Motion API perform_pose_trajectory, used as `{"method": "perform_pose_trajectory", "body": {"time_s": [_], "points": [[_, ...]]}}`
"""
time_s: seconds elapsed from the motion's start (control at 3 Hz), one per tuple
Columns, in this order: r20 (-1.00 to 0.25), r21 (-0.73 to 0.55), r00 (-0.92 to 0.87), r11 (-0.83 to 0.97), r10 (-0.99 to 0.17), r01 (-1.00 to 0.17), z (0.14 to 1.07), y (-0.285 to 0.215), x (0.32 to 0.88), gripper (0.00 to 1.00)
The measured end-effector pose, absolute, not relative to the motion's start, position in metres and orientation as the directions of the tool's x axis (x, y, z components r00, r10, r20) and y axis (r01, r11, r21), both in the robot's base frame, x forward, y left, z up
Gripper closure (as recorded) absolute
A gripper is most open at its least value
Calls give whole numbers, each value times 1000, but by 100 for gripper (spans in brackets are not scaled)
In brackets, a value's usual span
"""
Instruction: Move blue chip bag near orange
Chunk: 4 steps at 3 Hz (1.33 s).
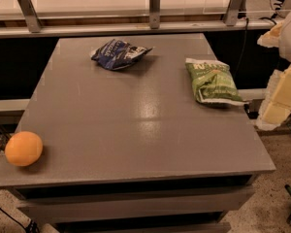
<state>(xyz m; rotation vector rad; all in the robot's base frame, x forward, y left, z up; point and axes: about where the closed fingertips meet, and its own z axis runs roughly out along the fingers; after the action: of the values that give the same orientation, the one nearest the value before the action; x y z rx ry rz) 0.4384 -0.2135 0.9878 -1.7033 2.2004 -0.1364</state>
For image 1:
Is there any metal counter with brackets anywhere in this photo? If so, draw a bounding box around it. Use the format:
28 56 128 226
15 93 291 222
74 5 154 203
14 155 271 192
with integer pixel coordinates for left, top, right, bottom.
0 0 291 39

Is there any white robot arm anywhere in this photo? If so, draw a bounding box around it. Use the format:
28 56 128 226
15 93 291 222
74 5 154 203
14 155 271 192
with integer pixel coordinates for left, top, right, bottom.
256 12 291 131

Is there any black cable on floor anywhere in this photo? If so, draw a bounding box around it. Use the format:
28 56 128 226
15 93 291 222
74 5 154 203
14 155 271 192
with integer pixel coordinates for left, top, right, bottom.
0 200 41 233

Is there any green chip bag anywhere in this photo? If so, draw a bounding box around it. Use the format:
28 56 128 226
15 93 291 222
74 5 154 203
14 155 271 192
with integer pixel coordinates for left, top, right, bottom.
185 58 244 106

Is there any blue chip bag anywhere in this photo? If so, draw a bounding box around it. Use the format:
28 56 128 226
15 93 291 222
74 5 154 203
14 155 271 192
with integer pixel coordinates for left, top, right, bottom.
90 39 151 71

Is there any black cable at counter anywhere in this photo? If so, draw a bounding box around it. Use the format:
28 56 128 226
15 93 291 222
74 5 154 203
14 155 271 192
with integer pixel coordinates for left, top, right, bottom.
234 17 277 80

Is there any orange fruit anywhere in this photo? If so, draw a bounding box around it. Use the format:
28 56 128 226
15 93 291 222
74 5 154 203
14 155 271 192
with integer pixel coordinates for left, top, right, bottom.
5 131 43 167

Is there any grey table with drawers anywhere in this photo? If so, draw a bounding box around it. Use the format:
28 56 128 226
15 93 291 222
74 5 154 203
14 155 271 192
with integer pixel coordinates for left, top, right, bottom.
0 34 275 233

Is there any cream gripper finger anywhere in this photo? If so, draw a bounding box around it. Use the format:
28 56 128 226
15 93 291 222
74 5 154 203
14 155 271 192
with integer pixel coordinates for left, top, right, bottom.
257 21 283 48
256 64 291 131

